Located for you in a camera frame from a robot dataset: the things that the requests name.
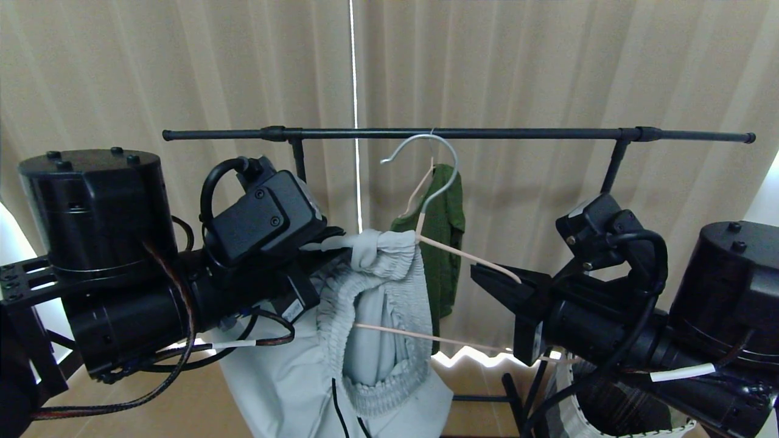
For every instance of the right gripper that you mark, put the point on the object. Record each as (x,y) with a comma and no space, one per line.
(590,322)

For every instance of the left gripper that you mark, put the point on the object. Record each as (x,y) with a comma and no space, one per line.
(152,316)

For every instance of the pale grey shorts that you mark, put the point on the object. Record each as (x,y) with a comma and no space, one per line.
(286,389)

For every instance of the green printed shirt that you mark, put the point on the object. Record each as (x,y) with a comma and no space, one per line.
(447,255)

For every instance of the pink clothes hanger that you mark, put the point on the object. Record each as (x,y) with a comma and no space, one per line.
(419,225)
(420,185)

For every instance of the white laundry basket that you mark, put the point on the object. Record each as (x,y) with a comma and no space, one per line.
(569,413)

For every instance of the black clothes rack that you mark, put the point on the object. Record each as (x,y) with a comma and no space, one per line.
(548,132)

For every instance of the beige curtain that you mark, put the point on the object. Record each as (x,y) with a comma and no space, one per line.
(548,61)

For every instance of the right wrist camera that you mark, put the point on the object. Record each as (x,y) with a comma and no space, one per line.
(596,225)

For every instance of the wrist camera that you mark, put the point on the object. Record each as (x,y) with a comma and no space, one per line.
(261,219)
(596,225)

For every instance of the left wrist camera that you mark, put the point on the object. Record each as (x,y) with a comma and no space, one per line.
(261,219)

